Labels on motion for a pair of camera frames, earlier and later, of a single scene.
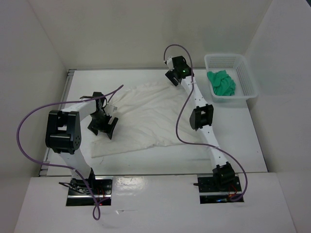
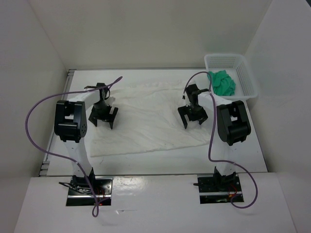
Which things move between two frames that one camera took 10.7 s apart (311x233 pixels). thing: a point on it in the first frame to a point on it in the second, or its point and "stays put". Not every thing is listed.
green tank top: [223, 85] stays put
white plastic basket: [236, 66] stays put
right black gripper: [170, 75] to [201, 117]
